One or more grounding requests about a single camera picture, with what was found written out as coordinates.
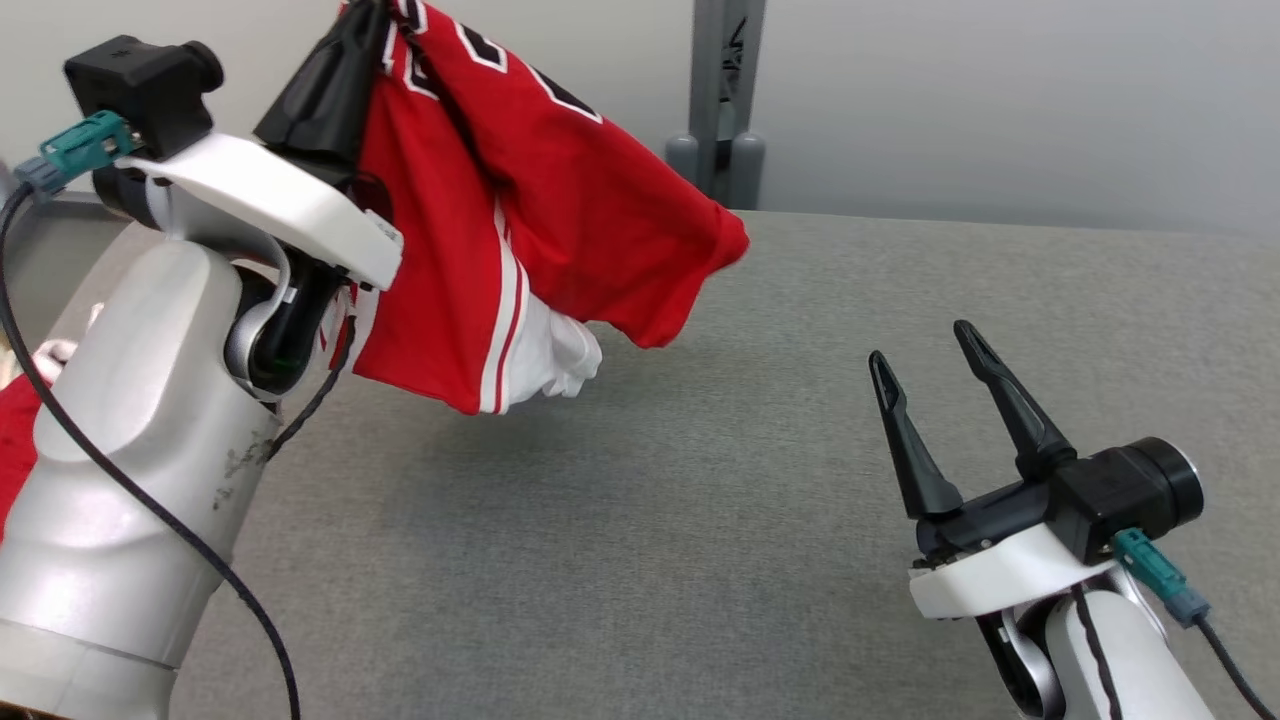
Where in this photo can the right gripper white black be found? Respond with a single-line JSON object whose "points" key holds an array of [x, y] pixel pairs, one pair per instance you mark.
{"points": [[1000, 570]]}

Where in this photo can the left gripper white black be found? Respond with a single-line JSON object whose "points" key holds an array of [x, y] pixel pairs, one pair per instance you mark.
{"points": [[300, 210]]}

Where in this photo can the red Bulls 23 jersey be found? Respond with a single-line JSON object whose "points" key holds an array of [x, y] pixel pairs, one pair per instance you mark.
{"points": [[600, 200]]}

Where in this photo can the red shorts white trim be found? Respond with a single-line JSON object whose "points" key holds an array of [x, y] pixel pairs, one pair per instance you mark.
{"points": [[15, 450]]}

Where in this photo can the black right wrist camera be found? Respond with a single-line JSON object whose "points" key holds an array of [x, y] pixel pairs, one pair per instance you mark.
{"points": [[1100, 500]]}

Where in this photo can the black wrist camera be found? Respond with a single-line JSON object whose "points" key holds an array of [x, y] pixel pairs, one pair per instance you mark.
{"points": [[140, 90], [1100, 500]]}

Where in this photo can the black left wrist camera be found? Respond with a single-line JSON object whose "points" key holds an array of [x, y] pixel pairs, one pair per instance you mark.
{"points": [[140, 90]]}

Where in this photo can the grey metal partition post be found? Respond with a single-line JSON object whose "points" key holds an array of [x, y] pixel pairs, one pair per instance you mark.
{"points": [[715, 100]]}

